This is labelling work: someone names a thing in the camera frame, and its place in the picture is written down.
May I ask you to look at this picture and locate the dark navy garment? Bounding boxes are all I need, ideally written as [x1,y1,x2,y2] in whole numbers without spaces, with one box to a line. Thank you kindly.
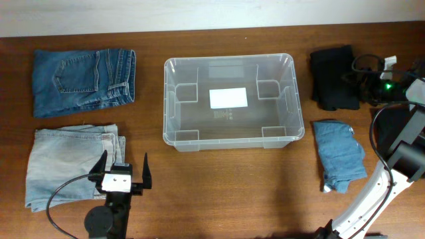
[377,107,424,158]

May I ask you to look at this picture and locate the white label in bin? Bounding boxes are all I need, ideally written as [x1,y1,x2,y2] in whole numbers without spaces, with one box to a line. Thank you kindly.
[209,88,248,109]

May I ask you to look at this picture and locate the black garment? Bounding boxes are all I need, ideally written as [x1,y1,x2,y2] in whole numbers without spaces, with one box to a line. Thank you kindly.
[310,45,360,111]

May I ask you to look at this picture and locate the blue garment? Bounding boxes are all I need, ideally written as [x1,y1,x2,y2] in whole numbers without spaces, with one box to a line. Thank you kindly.
[313,120,367,193]

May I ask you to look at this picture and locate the dark blue folded jeans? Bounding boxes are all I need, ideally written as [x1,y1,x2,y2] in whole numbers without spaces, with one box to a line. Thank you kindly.
[32,48,136,118]

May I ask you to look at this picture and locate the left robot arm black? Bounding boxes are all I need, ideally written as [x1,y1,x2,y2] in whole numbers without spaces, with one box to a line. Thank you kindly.
[84,151,152,238]

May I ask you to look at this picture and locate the clear plastic storage bin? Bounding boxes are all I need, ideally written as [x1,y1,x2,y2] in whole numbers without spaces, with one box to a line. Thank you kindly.
[163,53,305,152]

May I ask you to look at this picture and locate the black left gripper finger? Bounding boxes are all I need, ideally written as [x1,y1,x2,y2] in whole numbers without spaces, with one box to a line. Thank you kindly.
[88,150,108,181]
[142,153,152,189]

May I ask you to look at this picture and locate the light blue folded jeans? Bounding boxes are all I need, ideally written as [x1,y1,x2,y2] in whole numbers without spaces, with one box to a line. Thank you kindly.
[25,124,126,212]

